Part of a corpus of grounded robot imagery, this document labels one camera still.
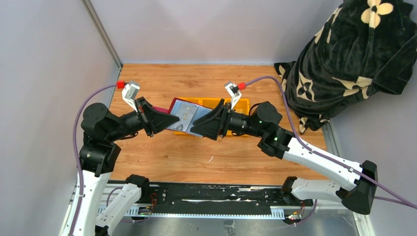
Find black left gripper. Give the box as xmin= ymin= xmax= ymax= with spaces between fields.
xmin=108 ymin=95 xmax=180 ymax=141

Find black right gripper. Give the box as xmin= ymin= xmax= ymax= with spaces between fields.
xmin=191 ymin=99 xmax=265 ymax=141

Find white cards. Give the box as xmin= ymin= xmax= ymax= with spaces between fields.
xmin=168 ymin=99 xmax=214 ymax=138

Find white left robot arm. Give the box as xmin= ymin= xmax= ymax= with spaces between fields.
xmin=62 ymin=97 xmax=179 ymax=236

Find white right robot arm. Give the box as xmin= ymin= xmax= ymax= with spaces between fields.
xmin=190 ymin=101 xmax=377 ymax=215

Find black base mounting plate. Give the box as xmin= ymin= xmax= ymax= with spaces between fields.
xmin=137 ymin=182 xmax=313 ymax=215

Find black floral blanket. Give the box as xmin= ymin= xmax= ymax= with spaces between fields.
xmin=274 ymin=0 xmax=417 ymax=133

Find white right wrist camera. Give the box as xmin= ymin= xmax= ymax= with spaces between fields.
xmin=225 ymin=81 xmax=246 ymax=109

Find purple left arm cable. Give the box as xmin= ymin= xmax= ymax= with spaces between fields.
xmin=68 ymin=83 xmax=119 ymax=236

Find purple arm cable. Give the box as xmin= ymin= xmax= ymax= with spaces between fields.
xmin=68 ymin=83 xmax=119 ymax=236
xmin=245 ymin=76 xmax=417 ymax=225

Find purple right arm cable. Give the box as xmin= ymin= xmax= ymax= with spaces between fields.
xmin=245 ymin=76 xmax=417 ymax=225

